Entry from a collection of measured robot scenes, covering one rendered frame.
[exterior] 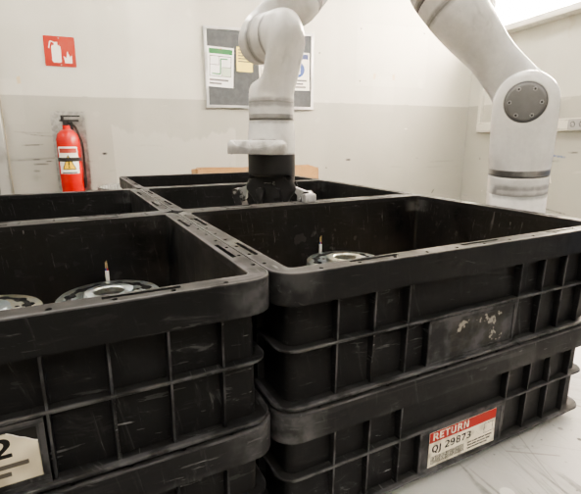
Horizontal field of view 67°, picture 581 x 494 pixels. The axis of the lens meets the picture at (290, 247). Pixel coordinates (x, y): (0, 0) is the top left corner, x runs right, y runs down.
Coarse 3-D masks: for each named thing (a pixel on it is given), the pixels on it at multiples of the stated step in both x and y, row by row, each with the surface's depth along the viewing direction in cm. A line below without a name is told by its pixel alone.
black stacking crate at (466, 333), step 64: (576, 256) 46; (256, 320) 35; (320, 320) 33; (384, 320) 36; (448, 320) 38; (512, 320) 43; (576, 320) 48; (256, 384) 36; (320, 384) 34; (384, 384) 36
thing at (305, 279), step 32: (576, 224) 49; (256, 256) 34; (384, 256) 34; (416, 256) 34; (448, 256) 36; (480, 256) 38; (512, 256) 40; (544, 256) 42; (288, 288) 30; (320, 288) 31; (352, 288) 32; (384, 288) 33
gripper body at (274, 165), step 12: (252, 156) 68; (264, 156) 66; (276, 156) 66; (288, 156) 67; (252, 168) 68; (264, 168) 67; (276, 168) 67; (288, 168) 68; (252, 180) 71; (264, 180) 70; (276, 180) 70; (288, 180) 69; (252, 192) 71; (288, 192) 69
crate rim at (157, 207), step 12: (48, 192) 74; (60, 192) 74; (72, 192) 75; (84, 192) 76; (96, 192) 76; (108, 192) 77; (120, 192) 78; (132, 192) 76; (156, 204) 62; (96, 216) 52; (108, 216) 52
